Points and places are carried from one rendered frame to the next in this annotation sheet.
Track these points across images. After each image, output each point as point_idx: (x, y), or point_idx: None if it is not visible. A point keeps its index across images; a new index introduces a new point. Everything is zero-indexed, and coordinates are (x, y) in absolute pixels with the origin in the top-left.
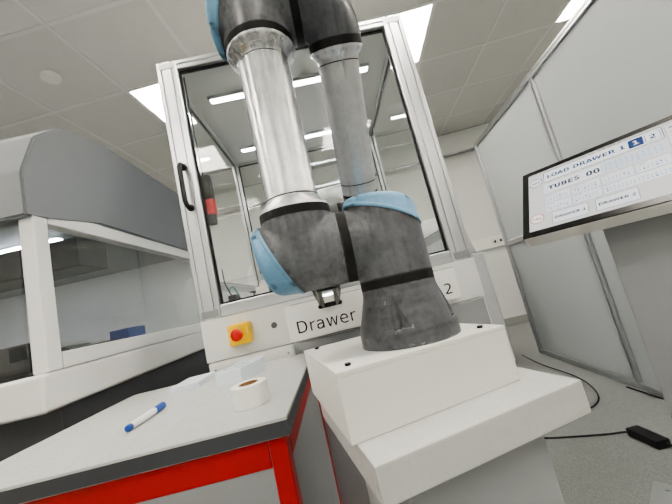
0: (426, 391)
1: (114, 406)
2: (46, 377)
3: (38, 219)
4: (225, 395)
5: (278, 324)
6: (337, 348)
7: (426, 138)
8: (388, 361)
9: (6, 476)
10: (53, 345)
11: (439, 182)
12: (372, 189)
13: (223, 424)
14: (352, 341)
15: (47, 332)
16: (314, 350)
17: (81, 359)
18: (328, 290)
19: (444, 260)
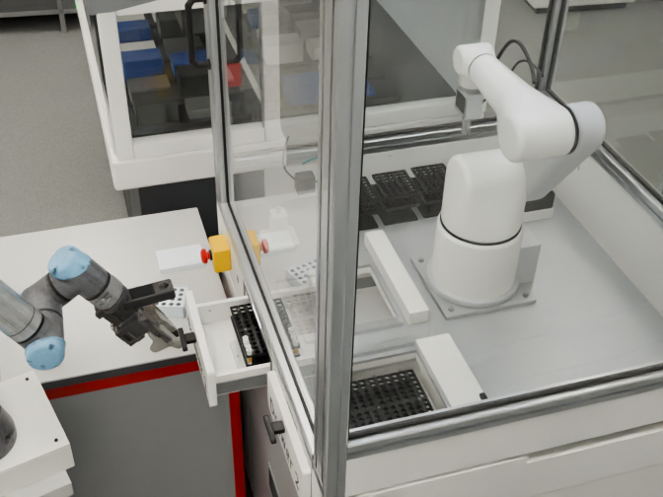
0: None
1: (156, 217)
2: (115, 166)
3: (104, 16)
4: (98, 319)
5: (239, 283)
6: (5, 395)
7: (322, 287)
8: None
9: (16, 260)
10: (122, 140)
11: (320, 370)
12: (13, 340)
13: (15, 353)
14: (26, 401)
15: (115, 128)
16: (22, 379)
17: (156, 153)
18: (256, 312)
19: (307, 454)
